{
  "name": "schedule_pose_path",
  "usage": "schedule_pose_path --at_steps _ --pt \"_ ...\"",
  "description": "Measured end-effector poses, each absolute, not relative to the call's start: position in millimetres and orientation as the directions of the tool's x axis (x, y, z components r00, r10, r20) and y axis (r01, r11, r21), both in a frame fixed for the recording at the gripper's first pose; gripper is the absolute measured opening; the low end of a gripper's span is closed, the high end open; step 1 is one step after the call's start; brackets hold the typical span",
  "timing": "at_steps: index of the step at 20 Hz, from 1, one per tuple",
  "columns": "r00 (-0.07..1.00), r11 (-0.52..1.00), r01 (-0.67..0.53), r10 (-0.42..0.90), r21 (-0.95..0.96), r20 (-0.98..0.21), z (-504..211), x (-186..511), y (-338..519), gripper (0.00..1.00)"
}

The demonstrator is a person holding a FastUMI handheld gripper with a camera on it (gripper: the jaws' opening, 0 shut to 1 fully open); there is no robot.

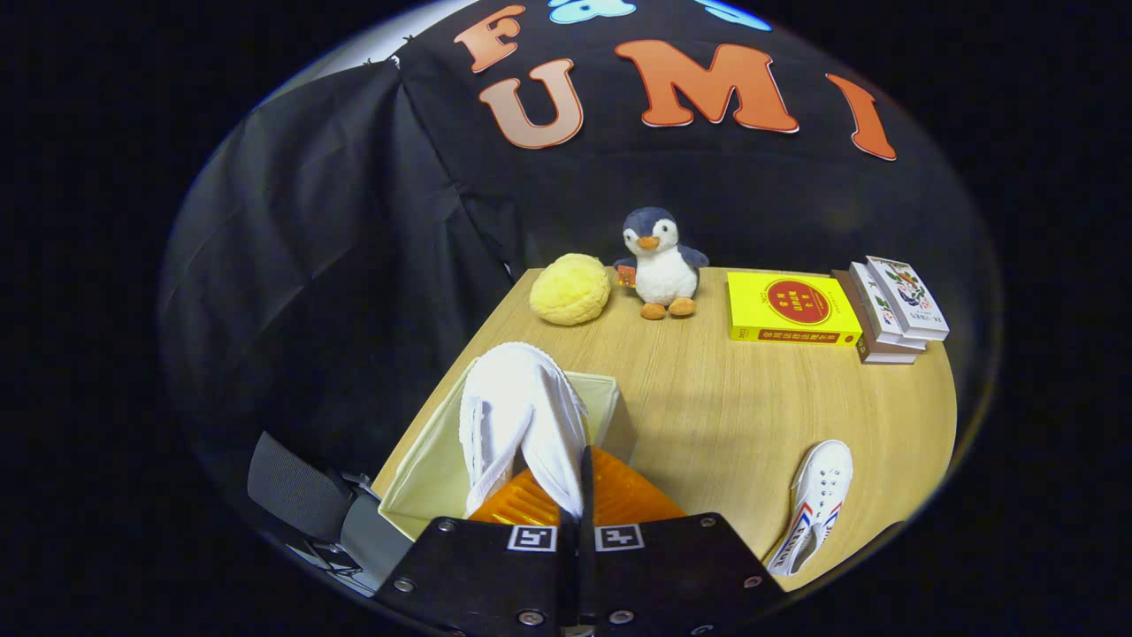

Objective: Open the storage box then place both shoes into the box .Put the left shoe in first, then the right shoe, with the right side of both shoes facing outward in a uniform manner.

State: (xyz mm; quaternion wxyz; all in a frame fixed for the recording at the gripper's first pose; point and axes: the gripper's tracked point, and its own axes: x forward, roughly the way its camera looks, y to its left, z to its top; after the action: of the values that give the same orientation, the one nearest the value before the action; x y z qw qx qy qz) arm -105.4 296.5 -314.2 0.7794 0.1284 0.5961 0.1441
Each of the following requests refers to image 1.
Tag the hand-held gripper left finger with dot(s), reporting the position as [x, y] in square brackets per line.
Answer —
[478, 575]

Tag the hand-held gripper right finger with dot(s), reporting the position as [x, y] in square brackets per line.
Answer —
[672, 566]

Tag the beige fabric storage box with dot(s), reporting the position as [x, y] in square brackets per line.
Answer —
[429, 478]

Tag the white canvas shoe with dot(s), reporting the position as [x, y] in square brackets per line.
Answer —
[818, 491]
[522, 398]

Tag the grey black office chair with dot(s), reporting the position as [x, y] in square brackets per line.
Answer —
[296, 487]

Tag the yellow book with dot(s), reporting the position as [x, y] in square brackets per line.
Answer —
[791, 305]

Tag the brown book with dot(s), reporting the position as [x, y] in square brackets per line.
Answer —
[871, 354]

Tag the yellow round plush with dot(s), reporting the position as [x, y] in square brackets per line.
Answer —
[570, 289]

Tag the penguin plush toy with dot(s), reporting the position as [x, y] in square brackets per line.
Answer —
[663, 270]

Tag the white illustrated book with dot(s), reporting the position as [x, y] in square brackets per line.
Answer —
[880, 310]
[911, 301]

